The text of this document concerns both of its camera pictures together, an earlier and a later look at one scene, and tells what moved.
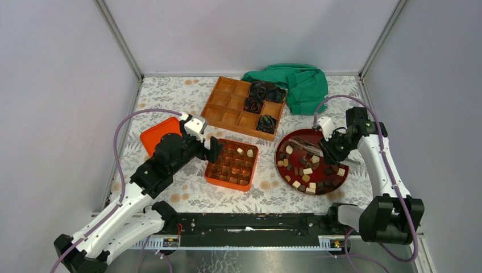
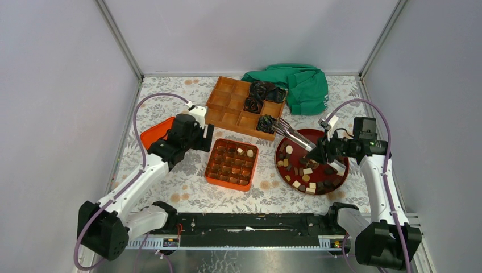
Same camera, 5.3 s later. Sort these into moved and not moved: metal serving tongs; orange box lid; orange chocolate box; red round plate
Moved: metal serving tongs
Not moved: orange box lid; orange chocolate box; red round plate
